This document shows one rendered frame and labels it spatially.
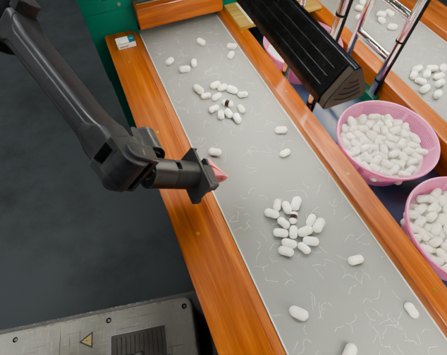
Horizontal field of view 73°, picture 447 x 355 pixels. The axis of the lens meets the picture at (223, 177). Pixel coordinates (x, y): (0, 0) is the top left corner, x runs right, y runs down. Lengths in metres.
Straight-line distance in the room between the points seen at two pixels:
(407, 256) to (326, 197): 0.21
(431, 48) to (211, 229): 1.00
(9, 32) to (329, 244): 0.75
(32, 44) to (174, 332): 0.75
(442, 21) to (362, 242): 0.93
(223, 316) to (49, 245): 1.20
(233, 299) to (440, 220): 0.53
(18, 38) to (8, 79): 1.92
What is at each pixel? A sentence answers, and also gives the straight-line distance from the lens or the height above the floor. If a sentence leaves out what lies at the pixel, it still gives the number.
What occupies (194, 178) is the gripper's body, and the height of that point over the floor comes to 0.91.
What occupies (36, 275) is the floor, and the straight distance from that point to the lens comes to 1.67.
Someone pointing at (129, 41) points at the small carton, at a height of 0.79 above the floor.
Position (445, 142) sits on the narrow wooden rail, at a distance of 1.00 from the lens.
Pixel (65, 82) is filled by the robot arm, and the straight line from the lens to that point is 0.58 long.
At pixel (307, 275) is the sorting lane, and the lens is 0.71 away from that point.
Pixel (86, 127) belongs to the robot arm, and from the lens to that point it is 0.53.
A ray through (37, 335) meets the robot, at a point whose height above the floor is 0.47.
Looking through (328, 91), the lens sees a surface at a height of 1.07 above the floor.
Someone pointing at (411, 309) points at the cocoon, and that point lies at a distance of 0.75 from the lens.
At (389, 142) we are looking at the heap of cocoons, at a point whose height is 0.75.
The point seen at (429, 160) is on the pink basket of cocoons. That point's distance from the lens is 0.96.
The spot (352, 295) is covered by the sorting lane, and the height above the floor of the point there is 0.74.
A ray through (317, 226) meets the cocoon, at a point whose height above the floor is 0.76.
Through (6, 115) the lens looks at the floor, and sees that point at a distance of 2.33.
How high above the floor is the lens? 1.41
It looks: 59 degrees down
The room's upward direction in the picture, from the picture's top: straight up
